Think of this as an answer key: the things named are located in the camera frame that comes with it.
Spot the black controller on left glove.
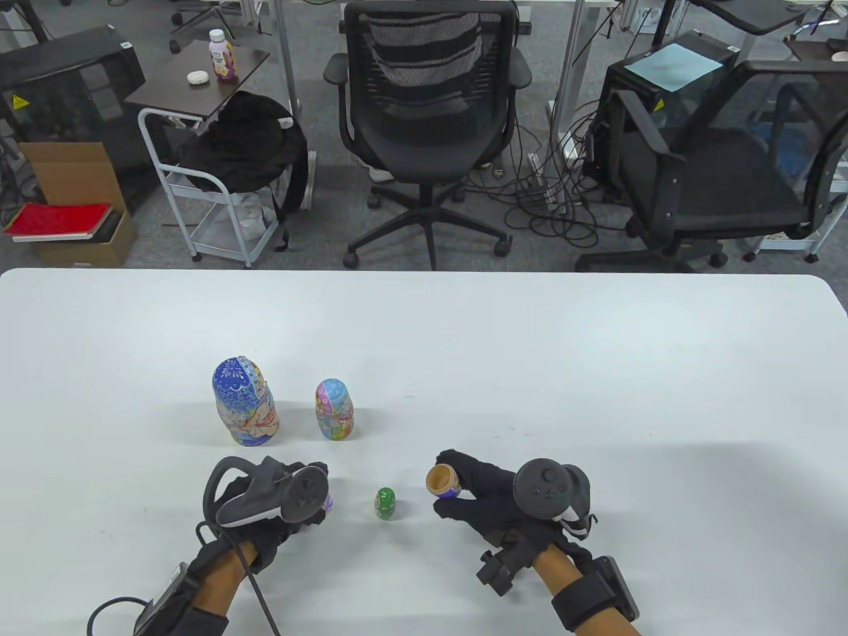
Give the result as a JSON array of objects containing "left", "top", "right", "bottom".
[{"left": 202, "top": 456, "right": 331, "bottom": 528}]

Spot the black bag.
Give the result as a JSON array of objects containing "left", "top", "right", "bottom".
[{"left": 179, "top": 91, "right": 310, "bottom": 252}]

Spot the black right wrist camera strap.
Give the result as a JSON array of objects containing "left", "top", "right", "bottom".
[{"left": 551, "top": 556, "right": 641, "bottom": 630}]

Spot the white power strip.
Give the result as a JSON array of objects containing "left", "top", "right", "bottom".
[{"left": 528, "top": 152, "right": 564, "bottom": 211}]

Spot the black computer case glass side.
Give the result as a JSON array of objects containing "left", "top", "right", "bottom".
[{"left": 586, "top": 30, "right": 741, "bottom": 199}]

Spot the person's left hand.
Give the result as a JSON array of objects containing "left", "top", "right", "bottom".
[{"left": 199, "top": 456, "right": 331, "bottom": 576}]

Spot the medium pastel nesting doll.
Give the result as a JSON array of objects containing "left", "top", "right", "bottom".
[{"left": 315, "top": 379, "right": 356, "bottom": 442}]

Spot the large blue nesting doll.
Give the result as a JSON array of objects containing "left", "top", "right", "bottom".
[{"left": 212, "top": 356, "right": 281, "bottom": 447}]

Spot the person's right hand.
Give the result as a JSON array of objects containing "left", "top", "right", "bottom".
[{"left": 433, "top": 449, "right": 596, "bottom": 565}]

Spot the purple drink bottle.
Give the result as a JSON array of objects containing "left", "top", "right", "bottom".
[{"left": 209, "top": 29, "right": 240, "bottom": 84}]

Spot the black mesh office chair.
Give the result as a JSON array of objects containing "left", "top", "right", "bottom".
[{"left": 323, "top": 0, "right": 535, "bottom": 271}]

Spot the black sensor module on glove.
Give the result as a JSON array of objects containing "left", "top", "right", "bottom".
[{"left": 476, "top": 547, "right": 534, "bottom": 597}]

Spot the black controller on glove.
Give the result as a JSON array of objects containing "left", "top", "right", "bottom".
[
  {"left": 513, "top": 458, "right": 595, "bottom": 536},
  {"left": 202, "top": 456, "right": 331, "bottom": 528}
]

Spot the person's left forearm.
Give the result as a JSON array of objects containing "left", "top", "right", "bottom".
[{"left": 191, "top": 540, "right": 260, "bottom": 636}]

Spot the black armrest office chair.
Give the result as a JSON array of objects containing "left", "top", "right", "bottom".
[{"left": 574, "top": 60, "right": 848, "bottom": 274}]

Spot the dark brown side table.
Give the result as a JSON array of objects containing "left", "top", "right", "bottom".
[{"left": 125, "top": 45, "right": 272, "bottom": 128}]

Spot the person's right forearm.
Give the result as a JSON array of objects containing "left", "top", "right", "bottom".
[{"left": 533, "top": 547, "right": 645, "bottom": 636}]

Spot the cardboard box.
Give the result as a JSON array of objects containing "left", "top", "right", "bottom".
[{"left": 18, "top": 142, "right": 138, "bottom": 268}]

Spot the white metal cart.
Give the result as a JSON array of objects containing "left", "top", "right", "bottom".
[{"left": 137, "top": 108, "right": 317, "bottom": 270}]

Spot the tangle of black cables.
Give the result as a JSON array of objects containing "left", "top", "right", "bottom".
[{"left": 457, "top": 99, "right": 640, "bottom": 251}]

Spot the black computer tower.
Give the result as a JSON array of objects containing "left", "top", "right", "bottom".
[{"left": 0, "top": 25, "right": 148, "bottom": 216}]

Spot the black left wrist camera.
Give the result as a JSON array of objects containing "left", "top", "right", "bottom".
[{"left": 132, "top": 562, "right": 201, "bottom": 631}]

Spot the red book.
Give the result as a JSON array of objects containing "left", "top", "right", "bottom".
[{"left": 3, "top": 203, "right": 114, "bottom": 242}]

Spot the black cable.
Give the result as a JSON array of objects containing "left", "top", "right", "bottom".
[{"left": 87, "top": 520, "right": 282, "bottom": 636}]

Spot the black controller on right glove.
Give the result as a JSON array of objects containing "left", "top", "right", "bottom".
[{"left": 513, "top": 458, "right": 595, "bottom": 536}]

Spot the white desk leg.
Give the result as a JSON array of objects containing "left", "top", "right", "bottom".
[
  {"left": 550, "top": 0, "right": 587, "bottom": 160},
  {"left": 264, "top": 0, "right": 302, "bottom": 117}
]

